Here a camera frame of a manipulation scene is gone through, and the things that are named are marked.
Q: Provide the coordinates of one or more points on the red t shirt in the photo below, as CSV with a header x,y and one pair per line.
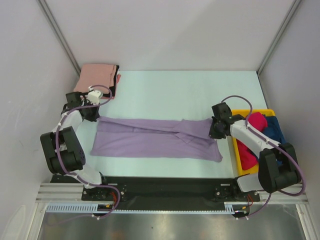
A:
x,y
247,158

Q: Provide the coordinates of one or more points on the corner aluminium post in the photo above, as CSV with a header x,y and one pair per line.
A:
x,y
48,14
279,34

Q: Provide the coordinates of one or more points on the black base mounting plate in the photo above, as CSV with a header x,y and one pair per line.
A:
x,y
170,194

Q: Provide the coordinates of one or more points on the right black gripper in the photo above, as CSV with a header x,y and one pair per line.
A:
x,y
212,133

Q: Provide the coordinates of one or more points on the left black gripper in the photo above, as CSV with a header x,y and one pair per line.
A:
x,y
96,114

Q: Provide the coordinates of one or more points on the purple t shirt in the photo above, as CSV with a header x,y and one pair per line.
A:
x,y
150,138

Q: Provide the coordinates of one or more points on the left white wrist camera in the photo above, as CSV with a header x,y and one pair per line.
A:
x,y
94,96

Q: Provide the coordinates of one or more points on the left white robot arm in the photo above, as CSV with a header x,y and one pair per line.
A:
x,y
62,149

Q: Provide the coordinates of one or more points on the aluminium frame rail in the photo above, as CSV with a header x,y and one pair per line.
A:
x,y
59,193

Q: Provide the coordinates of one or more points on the yellow plastic bin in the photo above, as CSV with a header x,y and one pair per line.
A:
x,y
253,170

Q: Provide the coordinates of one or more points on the navy blue t shirt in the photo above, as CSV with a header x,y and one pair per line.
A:
x,y
268,125

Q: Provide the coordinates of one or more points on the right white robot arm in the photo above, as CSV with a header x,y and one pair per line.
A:
x,y
277,163

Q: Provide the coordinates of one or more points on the right corner aluminium post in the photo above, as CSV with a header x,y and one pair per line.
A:
x,y
279,34

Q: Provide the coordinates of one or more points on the folded pink t shirt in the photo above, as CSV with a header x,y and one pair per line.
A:
x,y
93,74

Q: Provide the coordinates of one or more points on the slotted cable duct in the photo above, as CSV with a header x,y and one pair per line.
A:
x,y
99,209

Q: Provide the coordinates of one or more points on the left corner aluminium post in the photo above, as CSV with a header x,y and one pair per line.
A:
x,y
48,14

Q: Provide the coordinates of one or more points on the folded black t shirt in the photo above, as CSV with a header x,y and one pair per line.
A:
x,y
112,83

